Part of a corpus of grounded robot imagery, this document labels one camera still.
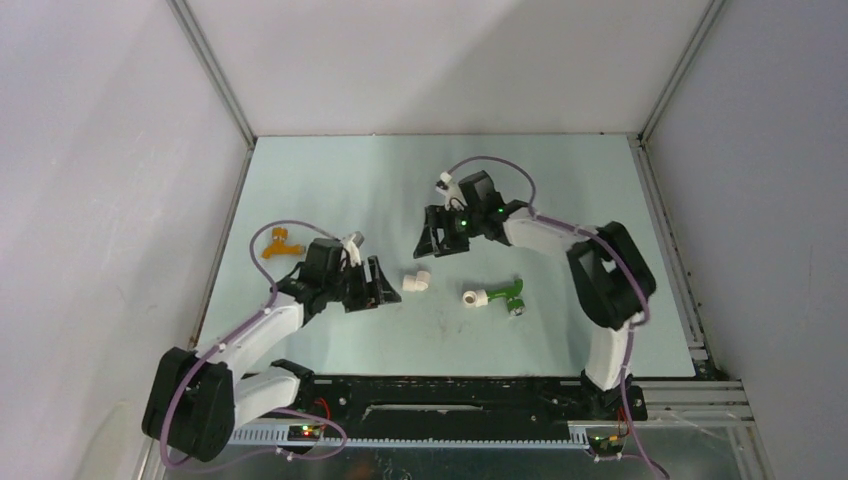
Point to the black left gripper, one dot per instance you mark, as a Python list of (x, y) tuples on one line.
[(369, 294)]

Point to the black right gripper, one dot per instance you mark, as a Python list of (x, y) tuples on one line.
[(429, 238)]

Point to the white pipe elbow fitting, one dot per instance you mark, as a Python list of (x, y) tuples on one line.
[(475, 298)]

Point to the green water faucet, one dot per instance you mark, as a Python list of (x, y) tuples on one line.
[(511, 295)]

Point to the orange water faucet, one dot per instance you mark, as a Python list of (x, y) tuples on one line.
[(279, 245)]

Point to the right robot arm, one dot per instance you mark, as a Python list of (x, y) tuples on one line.
[(612, 280)]

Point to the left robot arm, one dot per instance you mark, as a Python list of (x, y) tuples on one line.
[(200, 397)]

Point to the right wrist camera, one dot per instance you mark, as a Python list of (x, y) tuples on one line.
[(453, 198)]

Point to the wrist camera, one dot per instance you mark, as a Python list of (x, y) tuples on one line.
[(351, 244), (453, 198)]

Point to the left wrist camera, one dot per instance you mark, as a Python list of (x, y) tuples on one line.
[(351, 244)]

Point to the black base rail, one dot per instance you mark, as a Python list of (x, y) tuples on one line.
[(466, 409)]

